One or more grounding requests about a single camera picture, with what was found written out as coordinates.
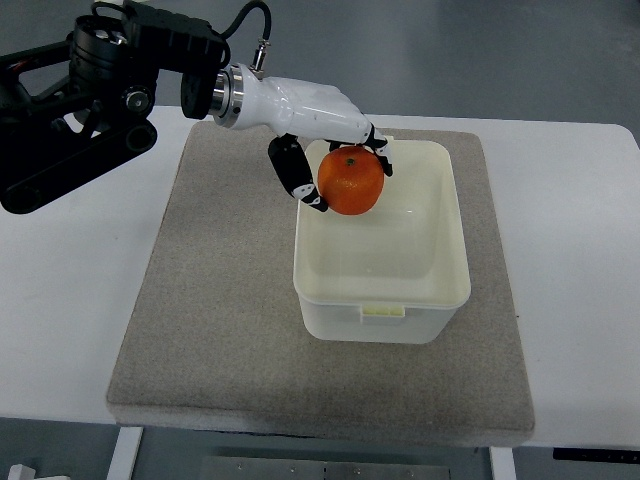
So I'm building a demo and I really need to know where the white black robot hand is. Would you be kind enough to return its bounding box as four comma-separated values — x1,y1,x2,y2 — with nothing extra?
210,64,393,212

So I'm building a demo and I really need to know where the orange fruit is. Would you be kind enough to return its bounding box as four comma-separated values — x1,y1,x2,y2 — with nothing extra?
317,146,384,215

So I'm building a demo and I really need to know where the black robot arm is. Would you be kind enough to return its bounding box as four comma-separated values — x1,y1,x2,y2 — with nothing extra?
1,1,230,214

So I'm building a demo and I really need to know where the white plastic box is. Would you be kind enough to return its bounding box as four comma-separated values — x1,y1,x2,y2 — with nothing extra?
293,138,471,344

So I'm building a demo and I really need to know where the grey felt mat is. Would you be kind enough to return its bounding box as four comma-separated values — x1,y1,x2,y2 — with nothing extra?
106,122,535,446

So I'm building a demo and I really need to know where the white left table leg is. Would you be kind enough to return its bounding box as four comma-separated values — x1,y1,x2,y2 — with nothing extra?
106,427,144,480

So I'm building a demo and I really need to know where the white table leg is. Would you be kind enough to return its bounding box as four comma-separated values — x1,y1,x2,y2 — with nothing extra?
106,427,144,480
489,447,517,480

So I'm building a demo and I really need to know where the white right table leg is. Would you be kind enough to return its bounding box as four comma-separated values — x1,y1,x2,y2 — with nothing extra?
489,447,517,480

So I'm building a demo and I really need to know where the black table control panel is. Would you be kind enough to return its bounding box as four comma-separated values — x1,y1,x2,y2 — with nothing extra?
552,448,640,465

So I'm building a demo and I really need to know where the white object bottom left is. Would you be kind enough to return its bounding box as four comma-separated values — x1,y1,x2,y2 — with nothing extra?
7,464,36,480

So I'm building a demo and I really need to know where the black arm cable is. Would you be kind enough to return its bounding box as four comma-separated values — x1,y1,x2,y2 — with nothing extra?
219,0,274,76

